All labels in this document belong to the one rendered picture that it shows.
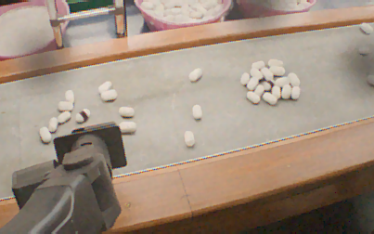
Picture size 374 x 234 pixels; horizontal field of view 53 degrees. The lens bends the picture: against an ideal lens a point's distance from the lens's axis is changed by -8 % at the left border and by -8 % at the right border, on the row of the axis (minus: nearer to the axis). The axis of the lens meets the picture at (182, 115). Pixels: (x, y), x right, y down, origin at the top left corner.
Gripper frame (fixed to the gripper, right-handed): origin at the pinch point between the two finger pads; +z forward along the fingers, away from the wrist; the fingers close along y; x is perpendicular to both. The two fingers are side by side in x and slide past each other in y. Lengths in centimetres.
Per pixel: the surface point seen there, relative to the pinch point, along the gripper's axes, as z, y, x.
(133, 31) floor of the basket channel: 46, -14, -15
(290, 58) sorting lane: 24, -49, -4
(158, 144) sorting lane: 10.2, -12.2, 6.9
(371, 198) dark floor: 59, -101, 65
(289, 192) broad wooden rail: -2.8, -33.7, 17.7
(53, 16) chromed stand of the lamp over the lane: 25.3, 4.8, -22.0
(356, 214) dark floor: 55, -90, 68
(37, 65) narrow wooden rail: 27.8, 10.8, -11.7
